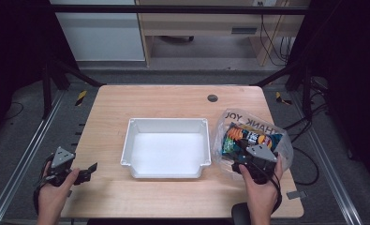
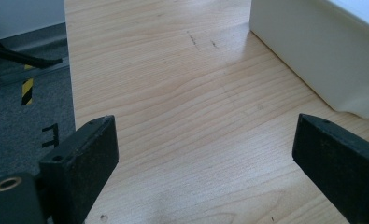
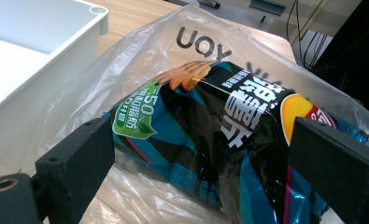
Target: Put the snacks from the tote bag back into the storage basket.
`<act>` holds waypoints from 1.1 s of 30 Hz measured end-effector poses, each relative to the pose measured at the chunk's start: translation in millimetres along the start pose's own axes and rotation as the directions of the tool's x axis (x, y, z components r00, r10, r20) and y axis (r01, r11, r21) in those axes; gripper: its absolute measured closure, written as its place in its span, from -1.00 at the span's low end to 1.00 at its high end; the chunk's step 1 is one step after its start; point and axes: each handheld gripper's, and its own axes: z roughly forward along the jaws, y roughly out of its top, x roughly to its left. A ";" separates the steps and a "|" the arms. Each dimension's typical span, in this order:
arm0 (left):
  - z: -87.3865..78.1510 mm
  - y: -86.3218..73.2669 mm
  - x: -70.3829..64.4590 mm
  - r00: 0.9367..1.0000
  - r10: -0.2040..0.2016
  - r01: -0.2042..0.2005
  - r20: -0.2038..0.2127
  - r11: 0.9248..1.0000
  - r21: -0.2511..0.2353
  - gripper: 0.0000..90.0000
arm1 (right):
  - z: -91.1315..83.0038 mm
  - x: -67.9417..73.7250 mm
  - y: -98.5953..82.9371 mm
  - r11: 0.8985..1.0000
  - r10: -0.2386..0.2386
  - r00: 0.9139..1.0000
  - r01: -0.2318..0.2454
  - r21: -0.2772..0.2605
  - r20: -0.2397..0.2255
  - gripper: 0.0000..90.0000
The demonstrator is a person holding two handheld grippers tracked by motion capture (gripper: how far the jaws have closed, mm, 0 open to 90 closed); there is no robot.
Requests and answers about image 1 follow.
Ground clear plastic bag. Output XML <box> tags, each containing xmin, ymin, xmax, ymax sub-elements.
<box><xmin>211</xmin><ymin>108</ymin><xmax>294</xmax><ymax>182</ymax></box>

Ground yellow black tape strip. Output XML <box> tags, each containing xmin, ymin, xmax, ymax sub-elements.
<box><xmin>274</xmin><ymin>91</ymin><xmax>293</xmax><ymax>106</ymax></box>
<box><xmin>75</xmin><ymin>89</ymin><xmax>88</xmax><ymax>107</ymax></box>

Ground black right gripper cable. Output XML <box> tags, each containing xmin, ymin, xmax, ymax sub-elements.
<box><xmin>257</xmin><ymin>162</ymin><xmax>283</xmax><ymax>215</ymax></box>

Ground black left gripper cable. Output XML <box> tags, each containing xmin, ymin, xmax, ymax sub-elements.
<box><xmin>32</xmin><ymin>153</ymin><xmax>56</xmax><ymax>217</ymax></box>

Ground black cables under desk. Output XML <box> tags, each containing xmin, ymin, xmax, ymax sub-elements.
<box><xmin>259</xmin><ymin>1</ymin><xmax>296</xmax><ymax>68</ymax></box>

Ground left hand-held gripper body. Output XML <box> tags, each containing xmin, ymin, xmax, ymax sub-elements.
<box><xmin>43</xmin><ymin>146</ymin><xmax>86</xmax><ymax>188</ymax></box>

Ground teal snack packet orange print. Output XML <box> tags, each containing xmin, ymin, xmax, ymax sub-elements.
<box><xmin>221</xmin><ymin>122</ymin><xmax>284</xmax><ymax>157</ymax></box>

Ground black chair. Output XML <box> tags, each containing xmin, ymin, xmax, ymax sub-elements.
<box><xmin>230</xmin><ymin>202</ymin><xmax>252</xmax><ymax>225</ymax></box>

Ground person's left hand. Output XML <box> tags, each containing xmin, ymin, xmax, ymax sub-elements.
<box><xmin>37</xmin><ymin>161</ymin><xmax>81</xmax><ymax>208</ymax></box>

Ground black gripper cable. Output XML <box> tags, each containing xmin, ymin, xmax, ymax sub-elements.
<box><xmin>32</xmin><ymin>153</ymin><xmax>56</xmax><ymax>217</ymax></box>
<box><xmin>257</xmin><ymin>162</ymin><xmax>283</xmax><ymax>215</ymax></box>

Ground person's right hand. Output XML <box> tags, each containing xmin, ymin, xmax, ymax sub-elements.
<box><xmin>238</xmin><ymin>154</ymin><xmax>284</xmax><ymax>208</ymax></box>

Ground black horizontal frame bar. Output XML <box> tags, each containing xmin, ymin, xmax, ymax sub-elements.
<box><xmin>50</xmin><ymin>4</ymin><xmax>310</xmax><ymax>16</ymax></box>

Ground black metal stand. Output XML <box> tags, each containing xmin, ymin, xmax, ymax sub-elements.
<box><xmin>251</xmin><ymin>59</ymin><xmax>316</xmax><ymax>123</ymax></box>
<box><xmin>41</xmin><ymin>58</ymin><xmax>106</xmax><ymax>120</ymax></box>

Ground white cabinet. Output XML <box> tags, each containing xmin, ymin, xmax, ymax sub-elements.
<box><xmin>50</xmin><ymin>0</ymin><xmax>146</xmax><ymax>62</ymax></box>

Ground thin black floor cable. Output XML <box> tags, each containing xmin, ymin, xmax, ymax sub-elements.
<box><xmin>4</xmin><ymin>100</ymin><xmax>25</xmax><ymax>122</ymax></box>

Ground grey tape piece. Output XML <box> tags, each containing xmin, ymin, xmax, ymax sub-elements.
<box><xmin>286</xmin><ymin>189</ymin><xmax>308</xmax><ymax>201</ymax></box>

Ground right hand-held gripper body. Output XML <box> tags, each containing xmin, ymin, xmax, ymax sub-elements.
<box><xmin>231</xmin><ymin>143</ymin><xmax>279</xmax><ymax>186</ymax></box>

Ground black floor cables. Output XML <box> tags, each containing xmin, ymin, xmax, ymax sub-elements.
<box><xmin>281</xmin><ymin>78</ymin><xmax>332</xmax><ymax>187</ymax></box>

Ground light wooden desk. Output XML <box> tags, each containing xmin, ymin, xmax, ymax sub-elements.
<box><xmin>135</xmin><ymin>0</ymin><xmax>310</xmax><ymax>68</ymax></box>

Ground aluminium floor rail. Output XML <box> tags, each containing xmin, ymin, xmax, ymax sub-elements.
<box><xmin>0</xmin><ymin>89</ymin><xmax>66</xmax><ymax>225</ymax></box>
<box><xmin>289</xmin><ymin>92</ymin><xmax>364</xmax><ymax>225</ymax></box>

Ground white plastic bin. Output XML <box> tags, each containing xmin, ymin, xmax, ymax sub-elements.
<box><xmin>120</xmin><ymin>117</ymin><xmax>213</xmax><ymax>180</ymax></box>

